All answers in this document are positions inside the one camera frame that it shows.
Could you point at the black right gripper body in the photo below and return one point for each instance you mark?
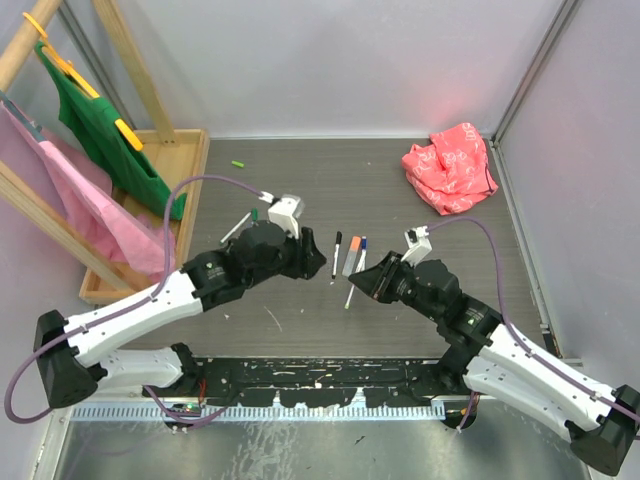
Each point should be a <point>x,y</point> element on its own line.
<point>405,291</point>

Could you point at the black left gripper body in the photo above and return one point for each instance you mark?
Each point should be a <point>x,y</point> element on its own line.
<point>286,262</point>

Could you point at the grey highlighter with orange tip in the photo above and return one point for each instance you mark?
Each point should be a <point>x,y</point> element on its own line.
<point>349,263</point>

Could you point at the white pen with lime end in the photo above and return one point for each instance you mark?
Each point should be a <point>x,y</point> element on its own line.
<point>360,266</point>

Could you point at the white pen with black end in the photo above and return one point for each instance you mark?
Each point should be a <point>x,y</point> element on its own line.
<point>335,261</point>

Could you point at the orange highlighter cap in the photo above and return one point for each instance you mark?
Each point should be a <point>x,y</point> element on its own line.
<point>355,244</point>

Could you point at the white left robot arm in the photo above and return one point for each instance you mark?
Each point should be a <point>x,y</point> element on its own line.
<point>78,355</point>

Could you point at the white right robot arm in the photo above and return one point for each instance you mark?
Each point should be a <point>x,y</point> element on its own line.
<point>488,355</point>

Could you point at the white marker with green end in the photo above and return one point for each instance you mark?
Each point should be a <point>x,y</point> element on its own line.
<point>228,235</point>

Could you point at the coral patterned cloth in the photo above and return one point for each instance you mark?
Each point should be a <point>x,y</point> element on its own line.
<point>451,174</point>

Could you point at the wooden rack base tray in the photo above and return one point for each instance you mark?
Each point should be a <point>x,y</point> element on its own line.
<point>174,160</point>

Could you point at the pink cloth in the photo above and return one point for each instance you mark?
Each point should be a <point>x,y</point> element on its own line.
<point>80,192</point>

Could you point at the green cloth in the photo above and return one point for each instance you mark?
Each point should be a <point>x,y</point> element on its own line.
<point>92,123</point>

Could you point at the blue-grey clothes hanger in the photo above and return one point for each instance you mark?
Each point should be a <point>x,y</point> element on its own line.
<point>34,129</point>

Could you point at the yellow clothes hanger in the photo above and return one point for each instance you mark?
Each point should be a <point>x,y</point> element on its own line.
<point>67,68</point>

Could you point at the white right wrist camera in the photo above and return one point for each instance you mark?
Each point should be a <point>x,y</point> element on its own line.
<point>418,245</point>

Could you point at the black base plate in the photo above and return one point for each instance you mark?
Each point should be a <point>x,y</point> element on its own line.
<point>313,382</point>

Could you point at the grey slotted cable duct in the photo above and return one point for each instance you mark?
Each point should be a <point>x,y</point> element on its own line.
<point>148,412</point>

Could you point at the wooden rack frame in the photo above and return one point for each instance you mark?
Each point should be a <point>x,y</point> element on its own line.
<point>30,203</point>

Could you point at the aluminium frame post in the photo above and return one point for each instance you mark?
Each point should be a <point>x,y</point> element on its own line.
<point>553,34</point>

